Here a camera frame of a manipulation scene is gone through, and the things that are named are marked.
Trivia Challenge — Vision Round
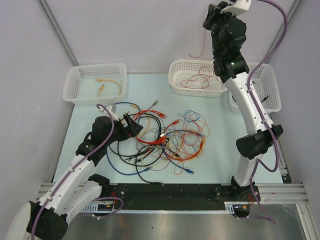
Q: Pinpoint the thick red orange cable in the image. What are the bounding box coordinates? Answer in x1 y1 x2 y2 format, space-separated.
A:
162 128 207 162

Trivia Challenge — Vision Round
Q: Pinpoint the thin orange wire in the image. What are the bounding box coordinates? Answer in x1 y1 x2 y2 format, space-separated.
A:
149 114 211 177

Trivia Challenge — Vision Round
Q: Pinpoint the white plastic basket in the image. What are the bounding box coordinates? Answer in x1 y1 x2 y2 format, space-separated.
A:
62 63 127 106
168 59 227 98
229 61 282 114

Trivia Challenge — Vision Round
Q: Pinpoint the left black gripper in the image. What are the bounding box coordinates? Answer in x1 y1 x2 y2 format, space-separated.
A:
103 113 142 146

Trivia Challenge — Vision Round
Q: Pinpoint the white slotted cable duct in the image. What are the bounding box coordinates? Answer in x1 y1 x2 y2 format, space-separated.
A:
80 203 235 214

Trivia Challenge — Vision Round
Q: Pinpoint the yellow ethernet cable on table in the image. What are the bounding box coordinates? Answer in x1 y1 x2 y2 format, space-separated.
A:
130 103 152 141

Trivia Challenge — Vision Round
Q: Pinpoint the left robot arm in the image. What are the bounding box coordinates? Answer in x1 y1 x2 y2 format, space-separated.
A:
26 113 143 240

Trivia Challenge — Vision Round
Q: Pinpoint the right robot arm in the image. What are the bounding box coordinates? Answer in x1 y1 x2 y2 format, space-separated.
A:
202 0 283 201

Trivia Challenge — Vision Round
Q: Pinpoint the thin dark red wire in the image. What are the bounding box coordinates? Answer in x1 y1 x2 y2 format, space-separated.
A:
180 65 215 89

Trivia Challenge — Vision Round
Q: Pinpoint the yellow ethernet cable in basket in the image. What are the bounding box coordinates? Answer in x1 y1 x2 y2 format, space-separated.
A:
94 78 123 97

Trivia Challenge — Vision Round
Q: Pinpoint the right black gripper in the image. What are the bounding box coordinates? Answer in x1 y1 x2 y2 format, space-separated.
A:
202 1 238 58

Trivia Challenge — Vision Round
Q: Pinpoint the black ethernet cable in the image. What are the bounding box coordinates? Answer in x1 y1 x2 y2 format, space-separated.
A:
108 112 166 186

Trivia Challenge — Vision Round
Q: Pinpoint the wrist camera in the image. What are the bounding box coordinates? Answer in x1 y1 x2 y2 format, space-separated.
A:
99 105 119 121
221 0 252 16

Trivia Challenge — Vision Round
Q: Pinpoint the left white plastic basket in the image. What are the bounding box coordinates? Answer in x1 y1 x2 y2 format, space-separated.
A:
62 63 127 106

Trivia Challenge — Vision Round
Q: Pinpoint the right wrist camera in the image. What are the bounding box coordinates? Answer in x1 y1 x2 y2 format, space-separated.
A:
221 0 252 16

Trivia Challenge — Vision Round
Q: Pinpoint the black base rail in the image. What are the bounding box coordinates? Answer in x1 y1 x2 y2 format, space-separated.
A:
101 183 261 211

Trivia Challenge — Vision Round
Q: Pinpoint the long blue ethernet cable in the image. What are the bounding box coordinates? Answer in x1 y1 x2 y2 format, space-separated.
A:
106 101 153 176

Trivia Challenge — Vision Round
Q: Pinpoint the red ethernet cable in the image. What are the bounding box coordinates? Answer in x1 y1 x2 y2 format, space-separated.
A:
139 119 181 146
130 110 167 146

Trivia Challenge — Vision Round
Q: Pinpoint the thin blue wire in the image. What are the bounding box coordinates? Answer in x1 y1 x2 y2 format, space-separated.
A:
177 109 202 123

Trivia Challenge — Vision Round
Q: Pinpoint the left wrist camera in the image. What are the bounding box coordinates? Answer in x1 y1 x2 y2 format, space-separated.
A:
99 105 119 121

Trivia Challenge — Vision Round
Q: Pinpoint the middle white plastic basket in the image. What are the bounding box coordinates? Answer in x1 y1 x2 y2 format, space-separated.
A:
168 59 227 98

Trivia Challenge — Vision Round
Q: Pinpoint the right white plastic basket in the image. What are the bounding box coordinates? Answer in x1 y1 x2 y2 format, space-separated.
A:
229 61 282 114

